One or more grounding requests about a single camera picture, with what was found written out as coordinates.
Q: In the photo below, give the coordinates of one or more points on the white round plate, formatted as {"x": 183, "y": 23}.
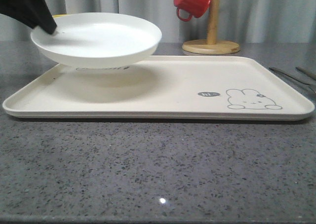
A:
{"x": 98, "y": 39}

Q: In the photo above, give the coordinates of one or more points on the stainless steel fork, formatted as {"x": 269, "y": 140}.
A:
{"x": 311, "y": 86}

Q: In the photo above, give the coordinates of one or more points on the cream rabbit serving tray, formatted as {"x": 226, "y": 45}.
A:
{"x": 184, "y": 87}

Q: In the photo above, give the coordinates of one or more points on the wooden mug tree stand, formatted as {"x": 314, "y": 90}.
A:
{"x": 211, "y": 45}

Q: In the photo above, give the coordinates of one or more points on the red mug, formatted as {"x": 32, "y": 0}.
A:
{"x": 186, "y": 9}

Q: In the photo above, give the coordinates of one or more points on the grey curtain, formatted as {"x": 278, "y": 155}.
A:
{"x": 242, "y": 21}

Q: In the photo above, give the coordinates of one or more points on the yellow mug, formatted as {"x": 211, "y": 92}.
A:
{"x": 59, "y": 15}

